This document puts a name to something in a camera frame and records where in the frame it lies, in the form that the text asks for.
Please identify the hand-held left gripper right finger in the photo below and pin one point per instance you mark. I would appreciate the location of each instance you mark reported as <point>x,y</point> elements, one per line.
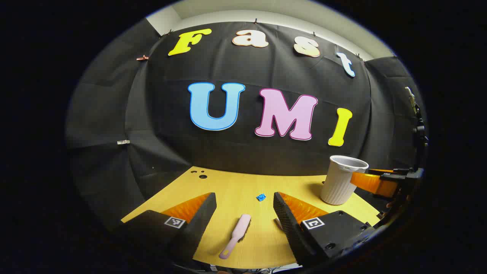
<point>285,220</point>

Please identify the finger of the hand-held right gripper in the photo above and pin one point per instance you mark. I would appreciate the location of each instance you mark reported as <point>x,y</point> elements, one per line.
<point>371,183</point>

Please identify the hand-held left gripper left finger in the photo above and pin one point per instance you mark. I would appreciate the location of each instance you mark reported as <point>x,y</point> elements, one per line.
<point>201,217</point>

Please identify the white ribbed garbage bin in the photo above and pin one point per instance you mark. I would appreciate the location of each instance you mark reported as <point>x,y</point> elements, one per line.
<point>340,182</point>

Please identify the blue paper ball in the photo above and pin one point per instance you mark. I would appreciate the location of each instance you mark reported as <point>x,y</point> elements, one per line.
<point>261,197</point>

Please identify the small pink broom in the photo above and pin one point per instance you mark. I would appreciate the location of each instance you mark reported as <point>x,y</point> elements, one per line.
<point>239,230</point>

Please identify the yellow wooden desktop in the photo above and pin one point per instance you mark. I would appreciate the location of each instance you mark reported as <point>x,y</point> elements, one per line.
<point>236,186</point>

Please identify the black backdrop cloth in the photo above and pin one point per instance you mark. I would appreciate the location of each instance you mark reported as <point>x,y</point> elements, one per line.
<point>236,152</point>

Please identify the white cloth clip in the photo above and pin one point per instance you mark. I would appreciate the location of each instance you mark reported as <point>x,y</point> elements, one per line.
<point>123,142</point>

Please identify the pink cloth clip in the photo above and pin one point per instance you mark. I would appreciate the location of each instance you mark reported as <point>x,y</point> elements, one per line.
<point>142,58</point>

